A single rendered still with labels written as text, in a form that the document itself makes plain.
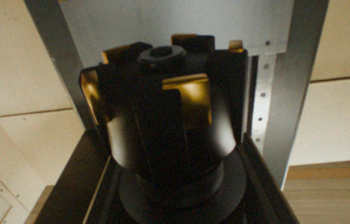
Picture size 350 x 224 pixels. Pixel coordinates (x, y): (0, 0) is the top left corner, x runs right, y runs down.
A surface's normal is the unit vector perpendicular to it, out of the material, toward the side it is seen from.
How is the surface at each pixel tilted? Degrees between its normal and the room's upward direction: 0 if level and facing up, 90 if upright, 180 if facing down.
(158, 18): 91
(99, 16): 89
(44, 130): 90
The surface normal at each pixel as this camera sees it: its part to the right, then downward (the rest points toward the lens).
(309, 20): 0.00, 0.56
